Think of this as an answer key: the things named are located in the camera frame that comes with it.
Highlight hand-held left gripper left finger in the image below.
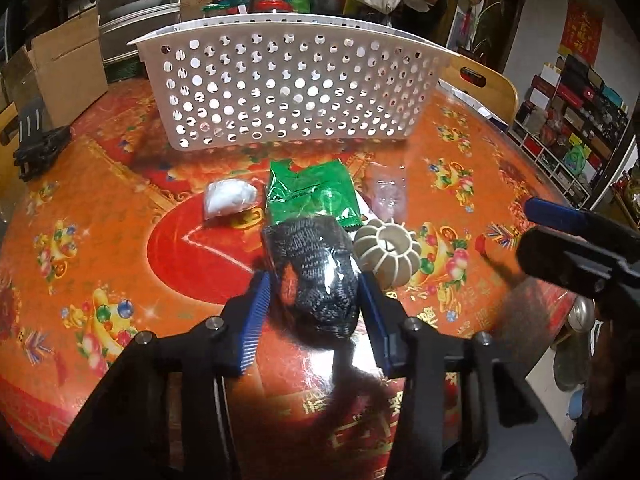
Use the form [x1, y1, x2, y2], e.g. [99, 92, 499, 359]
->
[50, 271, 273, 480]

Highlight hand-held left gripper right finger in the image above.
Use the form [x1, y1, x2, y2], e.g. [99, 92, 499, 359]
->
[357, 275, 576, 480]

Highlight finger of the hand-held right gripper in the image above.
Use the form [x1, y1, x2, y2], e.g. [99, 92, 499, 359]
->
[524, 198, 593, 234]
[516, 226, 626, 292]

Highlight black knitted gloves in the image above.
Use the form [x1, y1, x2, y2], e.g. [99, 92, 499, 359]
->
[261, 216, 362, 338]

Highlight white perforated plastic basket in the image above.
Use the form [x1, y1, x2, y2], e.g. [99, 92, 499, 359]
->
[127, 14, 461, 152]

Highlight metal pan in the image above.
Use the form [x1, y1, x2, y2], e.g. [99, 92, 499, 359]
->
[552, 294, 597, 393]

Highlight shelf of boxed goods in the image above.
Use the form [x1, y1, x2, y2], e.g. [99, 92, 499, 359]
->
[507, 52, 632, 208]

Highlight white cloth bundle in wrap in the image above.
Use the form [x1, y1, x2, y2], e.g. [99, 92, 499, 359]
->
[202, 179, 260, 221]

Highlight clear plastic bag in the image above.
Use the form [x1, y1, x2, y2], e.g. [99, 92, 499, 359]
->
[367, 172, 410, 221]

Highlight green foil packet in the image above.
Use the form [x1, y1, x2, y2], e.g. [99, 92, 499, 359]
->
[265, 159, 368, 233]

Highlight wooden chair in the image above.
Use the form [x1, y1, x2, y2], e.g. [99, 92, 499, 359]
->
[439, 54, 519, 128]

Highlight red orange printed tablecloth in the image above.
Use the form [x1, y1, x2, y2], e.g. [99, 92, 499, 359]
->
[0, 77, 596, 480]

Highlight black plastic clamp stand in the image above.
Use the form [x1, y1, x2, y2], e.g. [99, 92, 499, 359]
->
[12, 96, 72, 182]

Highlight cardboard box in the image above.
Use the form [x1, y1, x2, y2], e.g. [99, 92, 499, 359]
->
[2, 9, 110, 128]

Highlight red lidded jar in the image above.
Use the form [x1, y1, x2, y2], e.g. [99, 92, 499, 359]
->
[249, 0, 297, 14]

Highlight beige ribbed ring sponge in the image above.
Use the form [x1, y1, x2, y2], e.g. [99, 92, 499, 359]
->
[353, 219, 425, 289]

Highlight red wall poster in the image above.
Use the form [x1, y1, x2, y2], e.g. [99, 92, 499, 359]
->
[558, 0, 605, 67]

